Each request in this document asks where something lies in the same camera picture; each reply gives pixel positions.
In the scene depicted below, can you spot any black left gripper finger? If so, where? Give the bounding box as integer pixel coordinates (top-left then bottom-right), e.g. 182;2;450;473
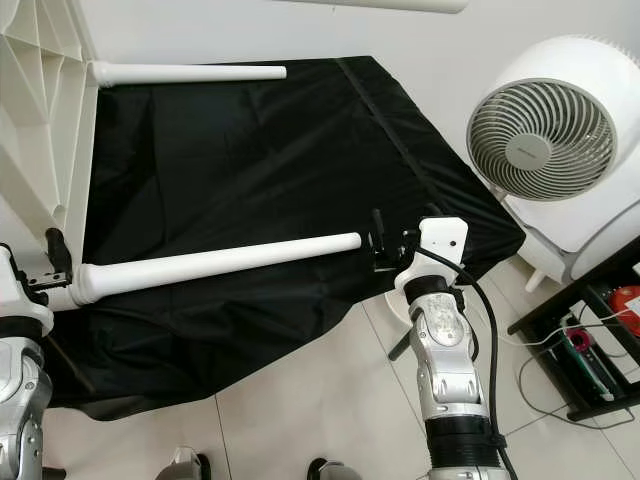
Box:
45;227;74;281

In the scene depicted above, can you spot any white plastic children table top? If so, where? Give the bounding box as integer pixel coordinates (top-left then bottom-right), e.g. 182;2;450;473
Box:
0;0;101;263

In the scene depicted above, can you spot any white round basin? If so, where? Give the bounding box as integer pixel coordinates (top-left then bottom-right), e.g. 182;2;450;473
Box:
382;288;411;313

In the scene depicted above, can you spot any black table cloth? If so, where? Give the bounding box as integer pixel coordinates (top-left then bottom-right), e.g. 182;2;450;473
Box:
50;55;526;421

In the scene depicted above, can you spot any white round floor fan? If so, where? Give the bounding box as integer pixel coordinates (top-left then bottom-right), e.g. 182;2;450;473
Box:
465;35;640;296

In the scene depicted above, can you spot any black floor rack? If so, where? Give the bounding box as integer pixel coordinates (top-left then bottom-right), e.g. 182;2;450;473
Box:
508;262;640;423

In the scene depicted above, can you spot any magenta round object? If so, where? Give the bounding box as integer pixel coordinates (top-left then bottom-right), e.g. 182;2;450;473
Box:
563;330;593;359

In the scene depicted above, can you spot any grey right robot leg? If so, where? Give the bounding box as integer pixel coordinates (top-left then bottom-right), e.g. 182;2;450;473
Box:
322;462;361;480

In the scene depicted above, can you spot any grey robot leg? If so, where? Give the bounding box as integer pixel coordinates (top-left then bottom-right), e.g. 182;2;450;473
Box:
322;462;361;480
165;446;211;480

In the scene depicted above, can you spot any grey left robot leg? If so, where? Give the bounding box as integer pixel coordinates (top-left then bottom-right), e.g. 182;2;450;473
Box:
165;446;211;480

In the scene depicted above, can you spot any red rounded object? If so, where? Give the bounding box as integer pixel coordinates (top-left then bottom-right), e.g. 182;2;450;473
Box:
610;283;640;336

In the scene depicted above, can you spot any dark device with green light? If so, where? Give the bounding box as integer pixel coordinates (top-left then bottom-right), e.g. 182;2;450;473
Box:
565;340;621;406

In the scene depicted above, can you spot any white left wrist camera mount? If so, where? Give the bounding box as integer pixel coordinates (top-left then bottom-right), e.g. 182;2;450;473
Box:
0;245;54;341

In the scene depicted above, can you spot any thin white cable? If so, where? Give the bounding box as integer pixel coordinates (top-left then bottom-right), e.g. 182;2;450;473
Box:
465;315;640;431

